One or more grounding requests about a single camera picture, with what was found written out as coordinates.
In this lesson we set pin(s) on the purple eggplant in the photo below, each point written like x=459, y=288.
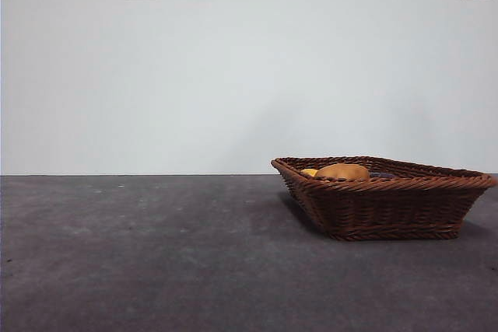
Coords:
x=383, y=174

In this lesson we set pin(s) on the brown potato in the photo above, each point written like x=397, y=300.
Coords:
x=342, y=172

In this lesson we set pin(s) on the brown wicker basket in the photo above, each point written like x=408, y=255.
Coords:
x=389, y=207

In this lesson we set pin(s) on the yellow corn cob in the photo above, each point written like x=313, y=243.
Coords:
x=310, y=172

